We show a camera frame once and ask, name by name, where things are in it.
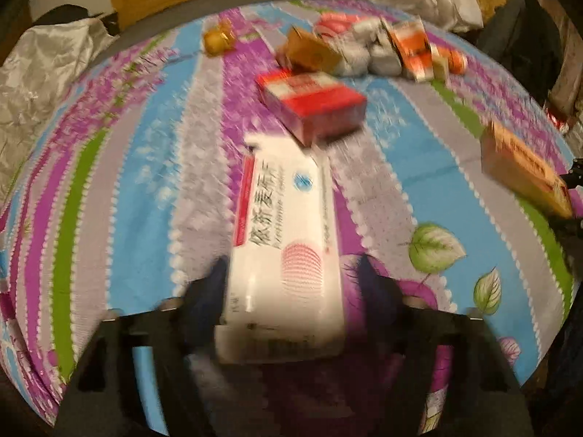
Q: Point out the tan cardboard box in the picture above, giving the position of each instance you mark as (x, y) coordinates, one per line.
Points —
(524, 168)

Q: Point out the yellow cardboard box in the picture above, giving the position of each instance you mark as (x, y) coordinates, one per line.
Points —
(307, 50)

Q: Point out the small orange white packet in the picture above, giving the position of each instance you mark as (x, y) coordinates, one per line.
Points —
(451, 60)

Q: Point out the red and white box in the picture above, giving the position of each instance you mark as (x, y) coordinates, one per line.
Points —
(309, 100)

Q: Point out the striped floral bed sheet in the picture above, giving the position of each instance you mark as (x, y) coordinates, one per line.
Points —
(136, 200)

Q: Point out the orange and white box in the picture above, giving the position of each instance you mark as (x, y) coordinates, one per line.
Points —
(410, 48)

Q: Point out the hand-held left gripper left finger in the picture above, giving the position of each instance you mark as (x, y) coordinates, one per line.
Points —
(214, 291)

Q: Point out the white medicine box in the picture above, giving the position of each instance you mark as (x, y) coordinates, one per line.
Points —
(284, 236)

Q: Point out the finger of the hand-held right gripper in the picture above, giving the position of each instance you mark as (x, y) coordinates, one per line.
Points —
(571, 224)
(575, 176)

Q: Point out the small orange jar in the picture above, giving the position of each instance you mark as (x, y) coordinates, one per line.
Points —
(217, 41)

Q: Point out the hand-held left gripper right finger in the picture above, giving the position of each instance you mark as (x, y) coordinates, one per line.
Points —
(371, 291)

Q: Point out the white satin cloth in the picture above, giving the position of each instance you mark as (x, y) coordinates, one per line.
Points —
(41, 82)

